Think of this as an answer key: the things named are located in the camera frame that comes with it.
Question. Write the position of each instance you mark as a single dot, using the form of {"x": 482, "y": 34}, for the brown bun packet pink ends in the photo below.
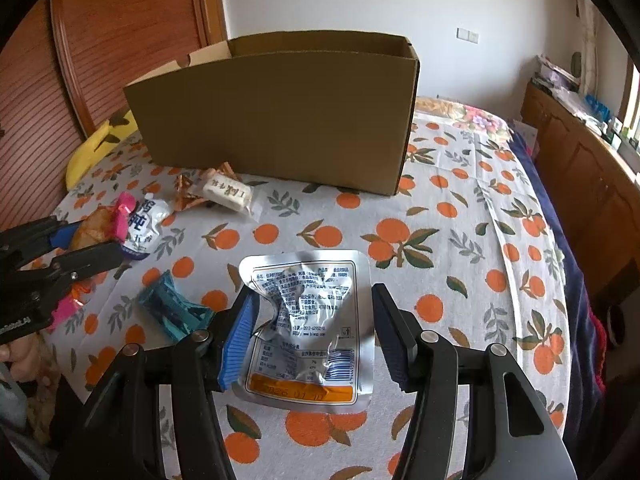
{"x": 95, "y": 227}

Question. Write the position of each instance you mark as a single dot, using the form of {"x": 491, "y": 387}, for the wooden framed window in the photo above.
{"x": 632, "y": 100}

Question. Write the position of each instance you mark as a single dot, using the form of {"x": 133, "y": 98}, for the white nougat clear packet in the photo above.
{"x": 225, "y": 191}

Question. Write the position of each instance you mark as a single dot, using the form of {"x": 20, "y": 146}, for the copper foil candy wrapper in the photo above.
{"x": 186, "y": 194}

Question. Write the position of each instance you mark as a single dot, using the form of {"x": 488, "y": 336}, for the row of small blue boxes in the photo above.
{"x": 597, "y": 107}

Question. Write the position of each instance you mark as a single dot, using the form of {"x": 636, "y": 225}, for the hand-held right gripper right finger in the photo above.
{"x": 392, "y": 345}

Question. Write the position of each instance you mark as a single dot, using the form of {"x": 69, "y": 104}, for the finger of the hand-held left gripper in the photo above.
{"x": 62, "y": 235}
{"x": 85, "y": 260}

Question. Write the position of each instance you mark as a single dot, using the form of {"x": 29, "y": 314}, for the yellow plush toy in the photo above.
{"x": 92, "y": 152}

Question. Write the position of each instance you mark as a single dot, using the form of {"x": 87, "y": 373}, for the grey oval object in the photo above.
{"x": 576, "y": 65}

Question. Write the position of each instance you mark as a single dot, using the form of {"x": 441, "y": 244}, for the white pouch blue print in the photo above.
{"x": 145, "y": 225}

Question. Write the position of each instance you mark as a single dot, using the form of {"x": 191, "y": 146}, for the navy blue blanket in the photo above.
{"x": 555, "y": 240}

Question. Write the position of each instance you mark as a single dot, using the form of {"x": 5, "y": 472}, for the pink snack packet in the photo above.
{"x": 62, "y": 312}

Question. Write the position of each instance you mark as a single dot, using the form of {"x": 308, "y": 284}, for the teal snack packet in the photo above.
{"x": 167, "y": 307}

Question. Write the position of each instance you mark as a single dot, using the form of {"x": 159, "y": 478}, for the brown cardboard box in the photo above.
{"x": 275, "y": 120}

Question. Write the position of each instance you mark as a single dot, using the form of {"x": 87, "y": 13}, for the person's left hand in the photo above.
{"x": 17, "y": 360}

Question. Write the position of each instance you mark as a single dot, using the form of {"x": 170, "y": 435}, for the purple box stack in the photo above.
{"x": 550, "y": 74}

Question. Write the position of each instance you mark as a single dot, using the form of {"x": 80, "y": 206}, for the clear plastic bag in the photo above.
{"x": 570, "y": 99}

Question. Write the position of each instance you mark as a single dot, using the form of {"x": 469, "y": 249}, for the patterned beige curtain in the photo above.
{"x": 592, "y": 45}

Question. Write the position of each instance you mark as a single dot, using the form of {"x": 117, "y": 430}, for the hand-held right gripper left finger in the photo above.
{"x": 240, "y": 332}

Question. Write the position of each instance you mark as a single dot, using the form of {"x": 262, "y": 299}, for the orange fruit print cloth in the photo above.
{"x": 440, "y": 270}

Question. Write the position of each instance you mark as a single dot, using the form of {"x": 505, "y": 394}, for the brown wooden slatted wardrobe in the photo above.
{"x": 125, "y": 25}

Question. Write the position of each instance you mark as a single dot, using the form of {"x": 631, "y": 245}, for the brown wooden window cabinet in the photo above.
{"x": 575, "y": 160}

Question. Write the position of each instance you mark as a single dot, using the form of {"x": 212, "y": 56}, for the floral blanket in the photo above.
{"x": 475, "y": 122}

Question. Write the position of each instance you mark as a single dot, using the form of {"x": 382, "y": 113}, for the silver foil snack pouch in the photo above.
{"x": 310, "y": 310}

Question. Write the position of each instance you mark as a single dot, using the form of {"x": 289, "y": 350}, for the white paper box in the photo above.
{"x": 525, "y": 135}

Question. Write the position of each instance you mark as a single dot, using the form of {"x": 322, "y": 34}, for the white wall switch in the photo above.
{"x": 467, "y": 34}

